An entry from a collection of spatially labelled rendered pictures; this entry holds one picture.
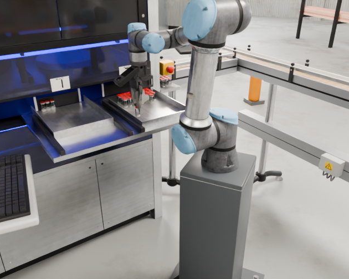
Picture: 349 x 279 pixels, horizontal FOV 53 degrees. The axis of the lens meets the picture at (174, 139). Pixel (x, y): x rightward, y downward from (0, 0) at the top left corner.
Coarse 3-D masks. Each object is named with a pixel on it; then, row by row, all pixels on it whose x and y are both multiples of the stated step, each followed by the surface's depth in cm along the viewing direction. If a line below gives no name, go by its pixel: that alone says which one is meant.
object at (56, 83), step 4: (64, 76) 158; (68, 76) 159; (52, 80) 156; (56, 80) 157; (60, 80) 158; (64, 80) 159; (68, 80) 160; (52, 84) 156; (56, 84) 157; (60, 84) 159; (64, 84) 160; (68, 84) 161; (52, 88) 157; (56, 88) 158; (60, 88) 159; (64, 88) 160; (68, 88) 161
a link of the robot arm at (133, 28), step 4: (132, 24) 139; (136, 24) 139; (140, 24) 139; (144, 24) 140; (128, 28) 140; (132, 28) 138; (136, 28) 138; (140, 28) 139; (144, 28) 140; (128, 32) 140; (132, 32) 139; (136, 32) 138; (128, 36) 142; (132, 36) 139; (132, 40) 140; (132, 44) 141; (132, 48) 142; (136, 48) 142; (132, 52) 143; (136, 52) 143; (140, 52) 143
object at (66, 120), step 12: (84, 96) 174; (60, 108) 168; (72, 108) 168; (84, 108) 168; (96, 108) 164; (48, 120) 156; (60, 120) 156; (72, 120) 156; (84, 120) 156; (96, 120) 156; (108, 120) 150; (60, 132) 140; (72, 132) 143
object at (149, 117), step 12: (156, 96) 183; (168, 96) 174; (120, 108) 162; (132, 108) 168; (144, 108) 168; (156, 108) 168; (168, 108) 168; (180, 108) 167; (144, 120) 156; (156, 120) 151; (168, 120) 154
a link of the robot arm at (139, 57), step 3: (129, 51) 145; (129, 54) 145; (132, 54) 143; (135, 54) 143; (138, 54) 143; (141, 54) 143; (144, 54) 144; (129, 57) 146; (132, 57) 144; (135, 57) 144; (138, 57) 144; (141, 57) 144; (144, 57) 145; (132, 60) 145; (135, 60) 144; (138, 60) 144; (141, 60) 145; (144, 60) 145
